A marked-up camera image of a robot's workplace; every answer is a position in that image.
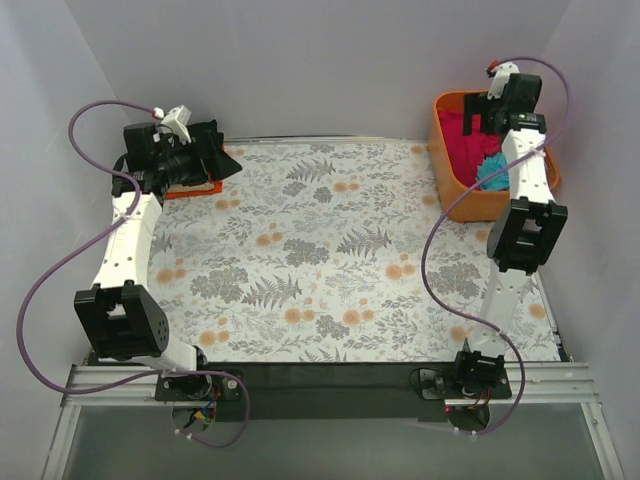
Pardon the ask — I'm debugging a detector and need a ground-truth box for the pink t shirt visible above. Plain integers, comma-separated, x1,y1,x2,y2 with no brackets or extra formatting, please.
438,110,502,187

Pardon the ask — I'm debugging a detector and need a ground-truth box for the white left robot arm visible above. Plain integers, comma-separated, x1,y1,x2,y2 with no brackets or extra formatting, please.
74,120,242,371

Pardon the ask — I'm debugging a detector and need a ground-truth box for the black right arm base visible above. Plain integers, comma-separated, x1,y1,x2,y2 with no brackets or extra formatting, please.
408,350,512,433

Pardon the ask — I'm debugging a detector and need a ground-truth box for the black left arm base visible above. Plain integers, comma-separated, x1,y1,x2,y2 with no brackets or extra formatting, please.
154,370,246,433

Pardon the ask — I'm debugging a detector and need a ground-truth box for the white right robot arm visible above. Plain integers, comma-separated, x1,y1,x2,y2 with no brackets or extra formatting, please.
455,62,568,396

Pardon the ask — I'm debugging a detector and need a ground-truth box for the folded orange t shirt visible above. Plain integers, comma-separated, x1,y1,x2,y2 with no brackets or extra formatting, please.
165,181,223,200

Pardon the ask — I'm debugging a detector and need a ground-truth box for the teal t shirt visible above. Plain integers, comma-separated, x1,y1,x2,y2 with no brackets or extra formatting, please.
476,152,509,192

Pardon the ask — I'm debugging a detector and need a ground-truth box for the orange plastic basket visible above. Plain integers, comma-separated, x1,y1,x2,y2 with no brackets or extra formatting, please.
428,91,560,223

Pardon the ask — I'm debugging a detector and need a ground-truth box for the floral patterned table mat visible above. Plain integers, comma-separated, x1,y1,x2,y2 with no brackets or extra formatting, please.
147,141,559,364

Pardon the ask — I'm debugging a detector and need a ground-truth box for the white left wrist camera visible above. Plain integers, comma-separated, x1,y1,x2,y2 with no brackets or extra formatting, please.
151,105,191,145

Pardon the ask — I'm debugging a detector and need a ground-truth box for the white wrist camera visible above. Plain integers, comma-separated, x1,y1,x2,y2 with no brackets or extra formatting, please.
487,61,519,100
151,105,191,145

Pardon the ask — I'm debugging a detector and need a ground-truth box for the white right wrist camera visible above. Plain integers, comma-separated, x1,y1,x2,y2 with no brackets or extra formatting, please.
487,61,519,100

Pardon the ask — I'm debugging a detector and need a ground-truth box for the aluminium frame rail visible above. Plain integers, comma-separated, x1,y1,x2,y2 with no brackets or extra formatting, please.
43,362,624,479

